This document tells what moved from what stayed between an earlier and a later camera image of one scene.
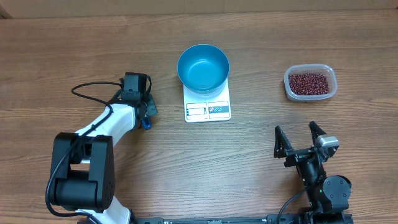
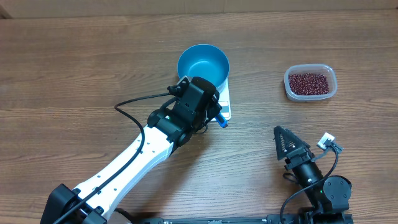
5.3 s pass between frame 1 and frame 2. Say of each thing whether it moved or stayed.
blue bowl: stayed
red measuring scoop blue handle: moved
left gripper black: moved
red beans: stayed
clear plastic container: stayed
